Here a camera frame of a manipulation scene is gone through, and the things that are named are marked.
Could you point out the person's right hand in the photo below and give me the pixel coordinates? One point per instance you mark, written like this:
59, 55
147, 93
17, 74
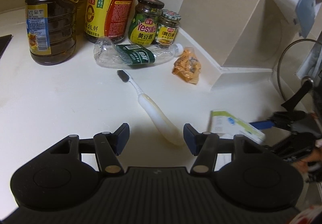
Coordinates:
314, 157

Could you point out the orange snack wrapper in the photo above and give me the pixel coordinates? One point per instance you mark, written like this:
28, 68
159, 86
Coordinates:
187, 67

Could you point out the glass pot lid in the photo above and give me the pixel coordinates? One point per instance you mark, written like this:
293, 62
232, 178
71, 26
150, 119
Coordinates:
295, 99

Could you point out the crushed water bottle green label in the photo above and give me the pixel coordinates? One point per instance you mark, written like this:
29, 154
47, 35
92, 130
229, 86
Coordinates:
135, 55

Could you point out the white toothbrush black bristles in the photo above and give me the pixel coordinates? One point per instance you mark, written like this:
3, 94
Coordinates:
156, 113

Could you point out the black gas stove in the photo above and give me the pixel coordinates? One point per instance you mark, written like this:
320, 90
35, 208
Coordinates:
4, 44

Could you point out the small sauce jar checkered lid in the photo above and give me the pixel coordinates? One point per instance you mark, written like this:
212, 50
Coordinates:
168, 33

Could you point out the large sauce jar black lid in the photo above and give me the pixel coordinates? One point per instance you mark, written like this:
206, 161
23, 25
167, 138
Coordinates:
144, 30

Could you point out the dark oil bottle blue label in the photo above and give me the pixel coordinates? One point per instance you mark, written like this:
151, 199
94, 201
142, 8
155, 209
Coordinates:
50, 25

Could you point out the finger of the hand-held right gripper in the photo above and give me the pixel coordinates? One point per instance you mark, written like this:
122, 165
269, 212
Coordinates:
261, 124
289, 146

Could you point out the white green medicine box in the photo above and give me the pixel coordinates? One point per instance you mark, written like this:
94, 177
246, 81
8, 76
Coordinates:
226, 123

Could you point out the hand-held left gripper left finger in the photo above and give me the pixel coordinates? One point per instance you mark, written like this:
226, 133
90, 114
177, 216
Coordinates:
122, 137

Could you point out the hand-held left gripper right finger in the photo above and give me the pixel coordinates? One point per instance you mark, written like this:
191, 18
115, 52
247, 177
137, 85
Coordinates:
190, 139

